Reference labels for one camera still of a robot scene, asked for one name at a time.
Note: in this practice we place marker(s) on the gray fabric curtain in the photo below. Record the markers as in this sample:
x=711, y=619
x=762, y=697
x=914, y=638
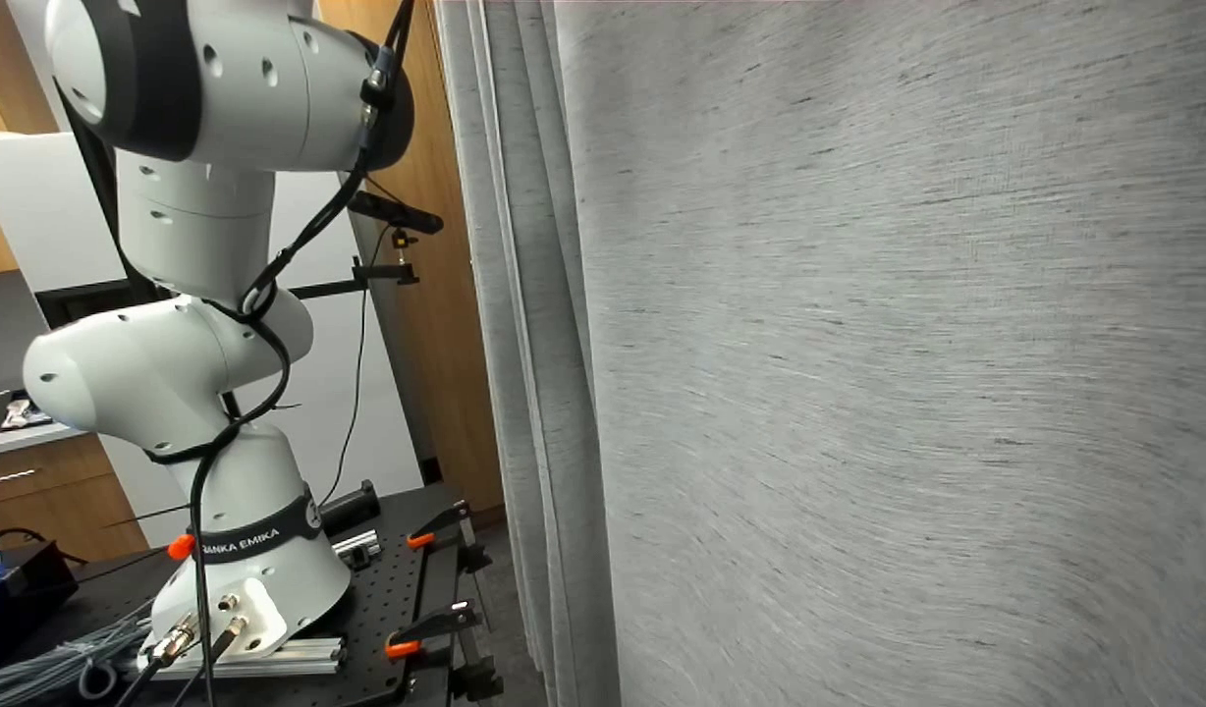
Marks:
x=890, y=395

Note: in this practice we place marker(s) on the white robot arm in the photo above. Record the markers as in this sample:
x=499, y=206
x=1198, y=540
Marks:
x=171, y=369

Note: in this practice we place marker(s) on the wooden door panel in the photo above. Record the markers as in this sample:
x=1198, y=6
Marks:
x=428, y=369

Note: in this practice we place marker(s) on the black cylinder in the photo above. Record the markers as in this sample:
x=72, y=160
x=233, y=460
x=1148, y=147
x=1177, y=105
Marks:
x=351, y=505

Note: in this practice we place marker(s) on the wooden drawer cabinet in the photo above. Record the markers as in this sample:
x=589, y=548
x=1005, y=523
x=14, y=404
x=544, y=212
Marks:
x=63, y=498

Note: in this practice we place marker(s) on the black box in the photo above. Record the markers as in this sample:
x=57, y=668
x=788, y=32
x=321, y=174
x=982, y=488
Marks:
x=25, y=595

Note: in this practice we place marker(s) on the black camera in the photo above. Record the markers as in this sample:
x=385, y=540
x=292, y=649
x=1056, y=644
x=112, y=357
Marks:
x=393, y=212

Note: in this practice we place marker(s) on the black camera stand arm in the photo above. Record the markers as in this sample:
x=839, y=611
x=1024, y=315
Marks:
x=351, y=278

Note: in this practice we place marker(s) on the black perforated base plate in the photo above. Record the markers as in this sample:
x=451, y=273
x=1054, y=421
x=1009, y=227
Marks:
x=377, y=591

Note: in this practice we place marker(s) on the aluminium rail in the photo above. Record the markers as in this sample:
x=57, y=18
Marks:
x=300, y=655

